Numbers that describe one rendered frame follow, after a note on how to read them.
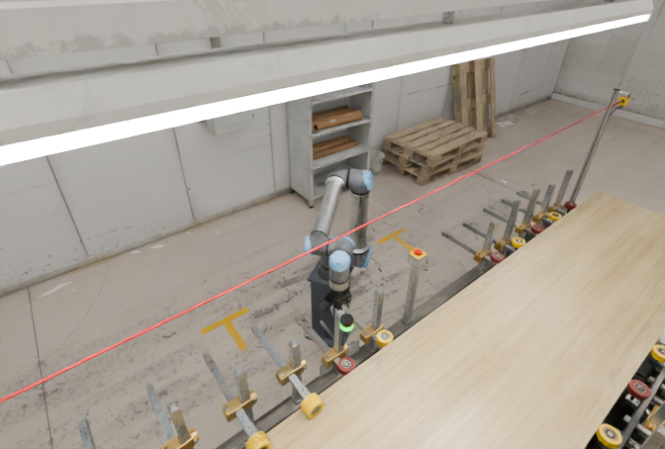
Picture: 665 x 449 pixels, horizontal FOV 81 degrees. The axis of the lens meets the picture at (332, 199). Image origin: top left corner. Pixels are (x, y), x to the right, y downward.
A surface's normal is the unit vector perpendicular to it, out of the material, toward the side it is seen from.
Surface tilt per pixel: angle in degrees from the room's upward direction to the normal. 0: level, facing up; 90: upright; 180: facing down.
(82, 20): 90
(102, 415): 0
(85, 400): 0
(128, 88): 61
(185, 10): 90
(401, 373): 0
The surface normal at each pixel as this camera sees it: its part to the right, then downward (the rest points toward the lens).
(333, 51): 0.55, -0.04
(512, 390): 0.01, -0.84
